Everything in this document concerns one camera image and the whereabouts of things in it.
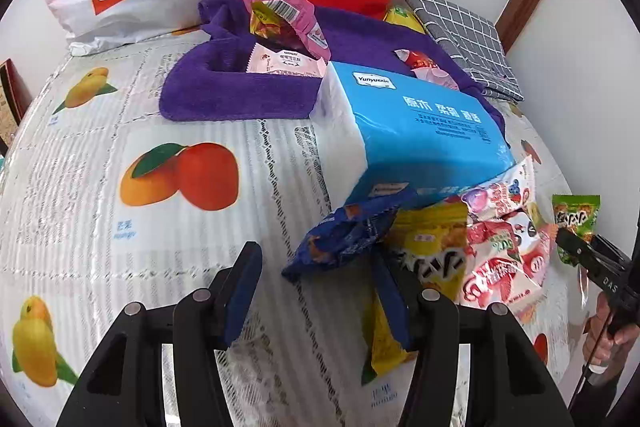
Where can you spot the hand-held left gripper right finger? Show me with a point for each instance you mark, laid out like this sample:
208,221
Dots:
392,307

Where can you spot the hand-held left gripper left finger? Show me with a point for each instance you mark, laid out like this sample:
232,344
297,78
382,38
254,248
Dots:
242,292

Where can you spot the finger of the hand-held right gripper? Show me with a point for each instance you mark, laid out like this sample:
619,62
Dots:
575,243

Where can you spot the green snack packet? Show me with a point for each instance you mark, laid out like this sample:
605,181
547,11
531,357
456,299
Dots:
575,214

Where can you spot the yellow snack packet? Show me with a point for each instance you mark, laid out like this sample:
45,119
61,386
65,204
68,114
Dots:
425,252

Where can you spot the red white strawberry snack packet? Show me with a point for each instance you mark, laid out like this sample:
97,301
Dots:
500,272

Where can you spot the blue snack packet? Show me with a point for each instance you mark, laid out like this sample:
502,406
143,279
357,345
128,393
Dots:
345,232

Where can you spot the white cartoon snack packet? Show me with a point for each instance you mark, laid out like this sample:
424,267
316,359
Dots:
500,194

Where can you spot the blue tissue pack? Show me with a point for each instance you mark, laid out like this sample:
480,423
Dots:
410,132

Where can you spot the purple towel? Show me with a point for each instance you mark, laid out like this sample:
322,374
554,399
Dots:
240,82

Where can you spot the light pink snack packet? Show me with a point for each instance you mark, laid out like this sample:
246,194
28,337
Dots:
442,79
285,59

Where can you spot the magenta snack packet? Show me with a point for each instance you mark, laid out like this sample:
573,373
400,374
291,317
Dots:
295,14

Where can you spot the person's right hand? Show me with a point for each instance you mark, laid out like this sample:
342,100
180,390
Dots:
600,344

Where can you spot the fruit print tablecloth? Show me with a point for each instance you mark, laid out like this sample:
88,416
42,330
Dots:
150,232

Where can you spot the grey checked folded cloth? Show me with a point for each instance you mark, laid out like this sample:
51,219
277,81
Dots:
465,42

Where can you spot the yellow green snack bag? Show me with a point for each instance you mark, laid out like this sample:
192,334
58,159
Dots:
400,16

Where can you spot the brown patterned book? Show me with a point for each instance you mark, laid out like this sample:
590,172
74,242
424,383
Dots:
7,97

